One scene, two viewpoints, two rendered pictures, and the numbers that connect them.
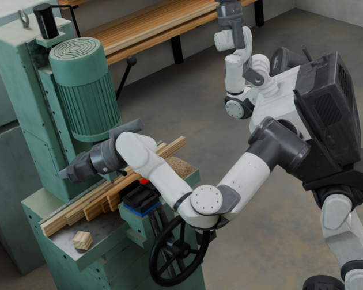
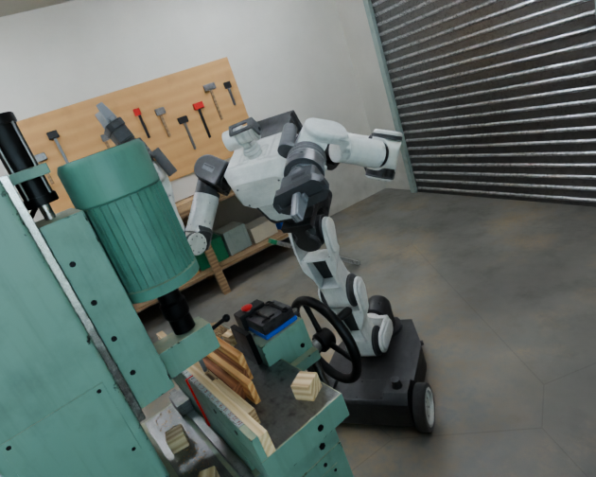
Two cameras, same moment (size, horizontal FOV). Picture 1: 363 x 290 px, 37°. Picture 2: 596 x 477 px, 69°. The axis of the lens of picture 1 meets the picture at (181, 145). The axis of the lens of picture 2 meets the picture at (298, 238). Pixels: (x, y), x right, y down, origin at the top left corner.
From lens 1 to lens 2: 176 cm
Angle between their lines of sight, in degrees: 73
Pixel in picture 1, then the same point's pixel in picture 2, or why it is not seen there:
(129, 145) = (324, 124)
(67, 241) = (296, 416)
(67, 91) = (144, 200)
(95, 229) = (282, 388)
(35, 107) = (64, 309)
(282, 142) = not seen: hidden behind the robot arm
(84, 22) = not seen: outside the picture
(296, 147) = not seen: hidden behind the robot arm
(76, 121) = (167, 250)
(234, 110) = (198, 243)
